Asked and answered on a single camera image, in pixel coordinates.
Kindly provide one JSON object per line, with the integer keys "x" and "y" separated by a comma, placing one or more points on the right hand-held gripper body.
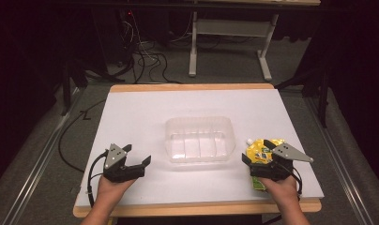
{"x": 287, "y": 153}

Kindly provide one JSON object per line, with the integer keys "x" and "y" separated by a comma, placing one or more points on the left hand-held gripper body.
{"x": 115, "y": 157}

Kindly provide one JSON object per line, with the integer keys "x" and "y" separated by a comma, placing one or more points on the yellow spouted drink pouch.
{"x": 258, "y": 153}

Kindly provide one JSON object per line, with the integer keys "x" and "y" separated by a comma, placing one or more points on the person's left hand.
{"x": 111, "y": 190}

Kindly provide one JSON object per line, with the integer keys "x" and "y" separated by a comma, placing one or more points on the person's right hand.
{"x": 283, "y": 190}

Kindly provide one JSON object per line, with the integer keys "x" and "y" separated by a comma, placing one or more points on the white table cover sheet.
{"x": 147, "y": 125}

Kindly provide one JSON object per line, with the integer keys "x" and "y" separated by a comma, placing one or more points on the clear plastic container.
{"x": 199, "y": 140}

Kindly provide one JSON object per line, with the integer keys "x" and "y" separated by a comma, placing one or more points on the black metal stand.
{"x": 322, "y": 93}
{"x": 68, "y": 84}

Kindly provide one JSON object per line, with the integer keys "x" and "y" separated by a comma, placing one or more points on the silver floor rail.
{"x": 37, "y": 162}
{"x": 341, "y": 162}

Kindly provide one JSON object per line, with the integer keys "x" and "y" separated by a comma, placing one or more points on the white metal desk frame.
{"x": 231, "y": 28}

